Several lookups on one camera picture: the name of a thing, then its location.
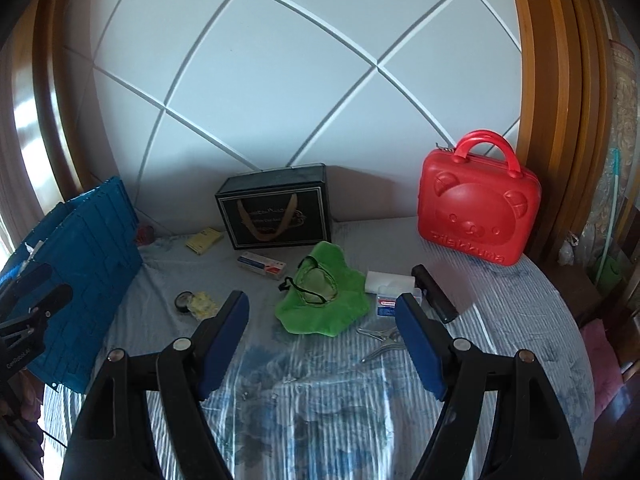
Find yellow tea packet bag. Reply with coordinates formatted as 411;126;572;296
188;292;220;321

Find white paper roll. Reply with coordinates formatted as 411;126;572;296
364;271;416;295

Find green cloth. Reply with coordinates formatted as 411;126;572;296
274;240;371;338

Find black framed safety glasses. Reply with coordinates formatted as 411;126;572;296
278;256;337;307

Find blue plastic storage crate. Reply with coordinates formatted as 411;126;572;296
1;177;142;393

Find black tape roll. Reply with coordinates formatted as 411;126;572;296
174;292;194;314

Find yellow sticky note pad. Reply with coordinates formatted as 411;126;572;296
186;228;224;256

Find white red toothpaste box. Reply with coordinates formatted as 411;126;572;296
236;252;286;280

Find red bear suitcase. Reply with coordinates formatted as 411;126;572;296
418;130;541;266

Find black gift box gold handle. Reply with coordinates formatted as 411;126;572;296
215;164;332;250

